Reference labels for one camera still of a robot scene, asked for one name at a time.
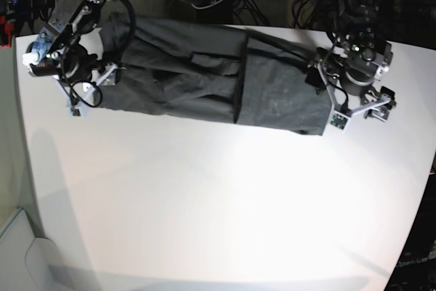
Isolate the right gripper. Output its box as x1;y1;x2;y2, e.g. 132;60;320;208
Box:
22;44;102;83

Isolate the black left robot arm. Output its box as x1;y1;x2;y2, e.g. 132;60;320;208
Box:
332;0;393;97

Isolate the red clamp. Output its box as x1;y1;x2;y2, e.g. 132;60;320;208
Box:
0;14;15;48

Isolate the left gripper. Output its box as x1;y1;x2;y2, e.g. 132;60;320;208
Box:
337;40;392;95

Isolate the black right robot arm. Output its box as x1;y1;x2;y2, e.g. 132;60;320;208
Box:
22;0;136;82

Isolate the grey t-shirt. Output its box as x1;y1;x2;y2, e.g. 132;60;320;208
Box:
102;16;332;136

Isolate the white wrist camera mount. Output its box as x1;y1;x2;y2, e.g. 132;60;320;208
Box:
54;63;125;117

